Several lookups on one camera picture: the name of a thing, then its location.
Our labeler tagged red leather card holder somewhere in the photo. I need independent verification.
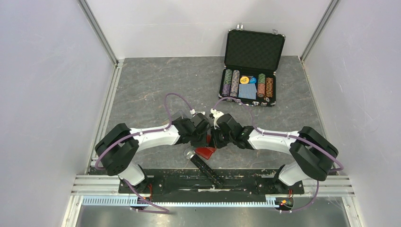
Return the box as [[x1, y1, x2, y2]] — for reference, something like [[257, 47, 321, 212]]
[[195, 135, 217, 160]]

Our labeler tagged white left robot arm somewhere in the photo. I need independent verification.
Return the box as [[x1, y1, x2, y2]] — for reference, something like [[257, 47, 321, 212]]
[[95, 113, 210, 193]]

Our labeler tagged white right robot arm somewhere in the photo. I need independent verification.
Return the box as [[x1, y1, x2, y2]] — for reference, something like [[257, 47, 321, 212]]
[[210, 109, 339, 193]]

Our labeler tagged blue playing card deck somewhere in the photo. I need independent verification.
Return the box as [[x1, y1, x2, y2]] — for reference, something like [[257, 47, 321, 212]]
[[238, 83, 257, 100]]

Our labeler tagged black microphone with silver grille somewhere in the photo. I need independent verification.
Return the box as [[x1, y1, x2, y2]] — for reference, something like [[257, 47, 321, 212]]
[[183, 148, 225, 189]]

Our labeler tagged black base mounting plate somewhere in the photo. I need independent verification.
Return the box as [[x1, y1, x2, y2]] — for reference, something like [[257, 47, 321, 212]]
[[137, 168, 305, 202]]

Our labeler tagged yellow dealer button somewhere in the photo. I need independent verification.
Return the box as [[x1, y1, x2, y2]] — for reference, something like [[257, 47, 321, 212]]
[[239, 76, 250, 84]]

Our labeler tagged black poker chip case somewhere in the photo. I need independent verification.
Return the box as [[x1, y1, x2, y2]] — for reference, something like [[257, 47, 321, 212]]
[[218, 23, 286, 107]]

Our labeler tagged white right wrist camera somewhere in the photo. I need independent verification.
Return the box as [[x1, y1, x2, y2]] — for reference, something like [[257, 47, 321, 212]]
[[209, 108, 224, 129]]

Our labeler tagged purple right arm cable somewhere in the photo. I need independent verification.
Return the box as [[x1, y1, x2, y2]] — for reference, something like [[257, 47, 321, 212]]
[[213, 97, 344, 214]]

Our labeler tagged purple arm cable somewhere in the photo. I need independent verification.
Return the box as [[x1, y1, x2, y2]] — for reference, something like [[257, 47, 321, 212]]
[[95, 93, 195, 214], [213, 97, 344, 214]]

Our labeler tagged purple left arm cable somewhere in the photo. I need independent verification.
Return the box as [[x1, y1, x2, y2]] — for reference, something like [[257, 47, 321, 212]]
[[95, 93, 195, 214]]

